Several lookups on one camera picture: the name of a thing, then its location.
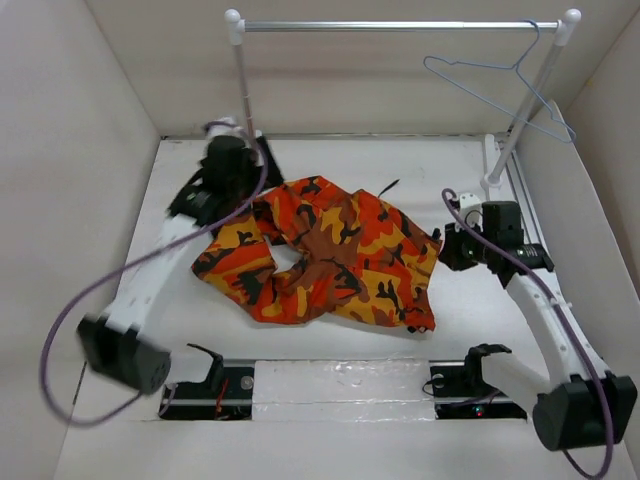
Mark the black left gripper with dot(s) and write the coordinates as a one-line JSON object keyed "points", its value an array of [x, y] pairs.
{"points": [[257, 176]]}

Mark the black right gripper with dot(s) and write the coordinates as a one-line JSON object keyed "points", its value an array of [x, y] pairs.
{"points": [[450, 253]]}

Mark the orange camouflage trousers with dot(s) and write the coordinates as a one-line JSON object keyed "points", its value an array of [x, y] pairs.
{"points": [[309, 248]]}

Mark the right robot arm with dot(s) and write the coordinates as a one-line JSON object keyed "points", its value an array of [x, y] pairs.
{"points": [[580, 402]]}

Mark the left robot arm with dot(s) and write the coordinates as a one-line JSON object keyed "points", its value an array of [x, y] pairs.
{"points": [[118, 343]]}

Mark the white clothes rack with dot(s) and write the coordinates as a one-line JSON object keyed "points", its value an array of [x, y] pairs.
{"points": [[562, 29]]}

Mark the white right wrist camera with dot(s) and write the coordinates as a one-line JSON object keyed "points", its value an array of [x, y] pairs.
{"points": [[470, 210]]}

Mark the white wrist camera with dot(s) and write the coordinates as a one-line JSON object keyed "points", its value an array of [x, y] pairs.
{"points": [[470, 210], [225, 126]]}

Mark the aluminium side rail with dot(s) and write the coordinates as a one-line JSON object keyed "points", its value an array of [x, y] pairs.
{"points": [[515, 175]]}

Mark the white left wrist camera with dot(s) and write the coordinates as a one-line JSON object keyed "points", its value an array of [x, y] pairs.
{"points": [[225, 126]]}

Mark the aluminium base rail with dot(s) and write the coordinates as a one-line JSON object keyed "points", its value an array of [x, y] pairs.
{"points": [[397, 390]]}

